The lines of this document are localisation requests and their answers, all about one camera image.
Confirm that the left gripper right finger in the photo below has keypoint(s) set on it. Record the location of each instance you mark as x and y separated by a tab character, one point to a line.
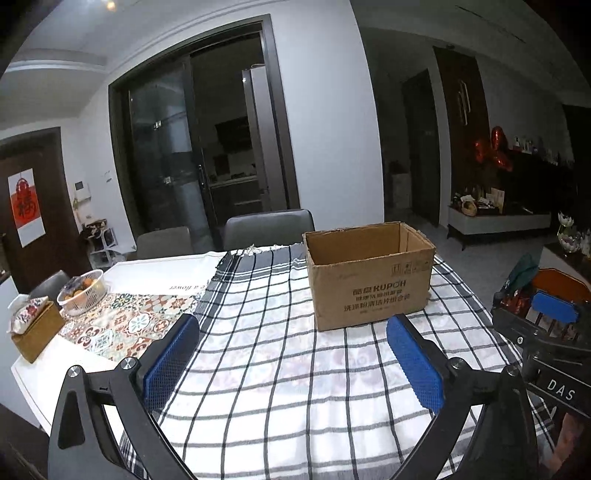
503	444

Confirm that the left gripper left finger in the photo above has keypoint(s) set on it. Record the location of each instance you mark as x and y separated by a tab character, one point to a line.
82	444

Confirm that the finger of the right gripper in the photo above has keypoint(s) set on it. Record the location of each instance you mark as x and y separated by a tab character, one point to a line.
554	341
555	308

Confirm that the person right hand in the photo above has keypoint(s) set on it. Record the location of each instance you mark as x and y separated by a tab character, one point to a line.
571	458

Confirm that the red wooden chair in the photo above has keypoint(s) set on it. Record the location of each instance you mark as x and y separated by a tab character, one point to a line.
551	281

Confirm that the green cloth on chair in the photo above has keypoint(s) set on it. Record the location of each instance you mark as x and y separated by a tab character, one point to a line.
523	273

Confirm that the white flower ornament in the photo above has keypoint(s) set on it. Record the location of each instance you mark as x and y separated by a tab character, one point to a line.
569	237

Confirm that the white tv cabinet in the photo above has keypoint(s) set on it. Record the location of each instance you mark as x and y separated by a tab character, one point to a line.
490	228

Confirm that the patterned floral table mat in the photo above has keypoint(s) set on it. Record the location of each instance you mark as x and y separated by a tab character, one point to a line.
124	325

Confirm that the wicker tissue box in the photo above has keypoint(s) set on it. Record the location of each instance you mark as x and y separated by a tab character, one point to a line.
33	323

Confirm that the clear fruit bowl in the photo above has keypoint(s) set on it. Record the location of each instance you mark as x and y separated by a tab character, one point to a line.
82	293

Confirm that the red balloons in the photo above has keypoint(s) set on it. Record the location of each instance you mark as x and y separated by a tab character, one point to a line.
494	150

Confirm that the black white checked tablecloth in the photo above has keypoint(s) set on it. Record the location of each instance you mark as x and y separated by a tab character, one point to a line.
268	396

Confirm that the small white shelf rack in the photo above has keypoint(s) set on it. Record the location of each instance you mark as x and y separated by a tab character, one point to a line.
101	240

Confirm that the brown cardboard box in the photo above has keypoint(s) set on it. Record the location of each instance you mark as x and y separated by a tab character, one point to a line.
367	274

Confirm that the grey dining chair left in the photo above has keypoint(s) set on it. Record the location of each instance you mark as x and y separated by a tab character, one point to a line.
164	243

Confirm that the grey dining chair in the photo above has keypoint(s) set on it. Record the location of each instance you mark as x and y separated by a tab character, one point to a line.
263	229
164	243

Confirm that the red fu door poster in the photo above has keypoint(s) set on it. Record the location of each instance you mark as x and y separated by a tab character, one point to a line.
25	207

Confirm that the grey dining chair right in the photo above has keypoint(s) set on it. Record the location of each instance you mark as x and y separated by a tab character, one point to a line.
263	229

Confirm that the glass sliding door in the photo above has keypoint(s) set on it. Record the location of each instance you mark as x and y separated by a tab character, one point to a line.
200	134

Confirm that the white wall intercom panel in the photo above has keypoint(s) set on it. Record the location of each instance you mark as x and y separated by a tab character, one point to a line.
81	190

